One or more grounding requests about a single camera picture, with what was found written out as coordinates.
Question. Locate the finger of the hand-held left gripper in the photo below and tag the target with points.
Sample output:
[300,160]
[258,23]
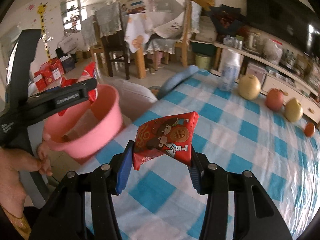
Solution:
[88,87]

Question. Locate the blue white checkered tablecloth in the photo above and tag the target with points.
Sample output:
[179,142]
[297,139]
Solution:
[237,167]

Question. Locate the light wooden chair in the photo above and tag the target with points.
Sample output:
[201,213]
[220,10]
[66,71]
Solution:
[192,22]

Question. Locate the white electric kettle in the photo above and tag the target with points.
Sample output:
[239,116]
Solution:
[253,42]

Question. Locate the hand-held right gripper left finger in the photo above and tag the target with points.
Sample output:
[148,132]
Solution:
[125,175]

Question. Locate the clear plastic bag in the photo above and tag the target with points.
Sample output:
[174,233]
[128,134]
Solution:
[272,51]

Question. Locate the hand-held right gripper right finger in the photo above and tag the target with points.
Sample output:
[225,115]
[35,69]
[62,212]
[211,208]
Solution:
[195,180]

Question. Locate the beige cushion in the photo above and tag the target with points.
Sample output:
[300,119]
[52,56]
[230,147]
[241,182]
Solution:
[130,95]

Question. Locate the red gift boxes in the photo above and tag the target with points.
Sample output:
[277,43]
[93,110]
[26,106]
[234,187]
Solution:
[48,76]

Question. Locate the green waste bin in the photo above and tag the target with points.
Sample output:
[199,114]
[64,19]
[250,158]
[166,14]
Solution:
[203,62]

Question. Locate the large yellow pear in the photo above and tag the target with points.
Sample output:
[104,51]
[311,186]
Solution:
[249,87]

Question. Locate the pink plastic basin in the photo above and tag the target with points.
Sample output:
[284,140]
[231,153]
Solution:
[100,125]

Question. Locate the red cartoon print packet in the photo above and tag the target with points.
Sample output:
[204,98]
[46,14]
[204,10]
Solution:
[167,137]

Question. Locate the wooden chair grey lace cover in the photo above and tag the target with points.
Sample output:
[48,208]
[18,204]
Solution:
[108,22]
[88,32]

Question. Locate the white storage box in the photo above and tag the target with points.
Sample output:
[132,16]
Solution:
[256,72]

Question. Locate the white television cabinet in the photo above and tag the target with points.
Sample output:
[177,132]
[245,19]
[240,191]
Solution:
[287,80]

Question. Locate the blue chair backrest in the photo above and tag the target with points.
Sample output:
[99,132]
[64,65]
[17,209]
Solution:
[177,80]

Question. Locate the person's left hand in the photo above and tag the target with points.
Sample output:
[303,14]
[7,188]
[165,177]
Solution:
[12,175]

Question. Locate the stool with lace cover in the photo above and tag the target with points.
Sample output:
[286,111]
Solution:
[160,45]

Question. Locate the red white snack wrapper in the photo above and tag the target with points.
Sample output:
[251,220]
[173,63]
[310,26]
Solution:
[87,73]

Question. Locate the small yellow pear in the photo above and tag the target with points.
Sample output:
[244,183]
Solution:
[294,110]

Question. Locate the red apple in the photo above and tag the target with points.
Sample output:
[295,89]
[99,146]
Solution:
[274,100]

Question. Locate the white plastic bottle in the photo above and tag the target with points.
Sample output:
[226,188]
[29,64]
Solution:
[231,72]

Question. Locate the white rice bag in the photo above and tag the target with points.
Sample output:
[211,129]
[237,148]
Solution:
[206,30]

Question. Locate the black flat television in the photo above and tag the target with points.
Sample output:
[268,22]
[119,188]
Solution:
[280,10]

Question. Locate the white mesh food cover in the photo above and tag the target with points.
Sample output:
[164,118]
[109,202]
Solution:
[163,7]

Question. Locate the dining table white cloth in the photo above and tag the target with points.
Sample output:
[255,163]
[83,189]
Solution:
[136,35]

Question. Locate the giraffe height wall sticker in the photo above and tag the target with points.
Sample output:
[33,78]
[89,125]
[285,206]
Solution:
[43,22]

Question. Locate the orange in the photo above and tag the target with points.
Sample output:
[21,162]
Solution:
[310,130]

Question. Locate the dark wrapped flower bouquet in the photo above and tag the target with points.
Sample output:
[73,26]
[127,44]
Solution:
[226,20]

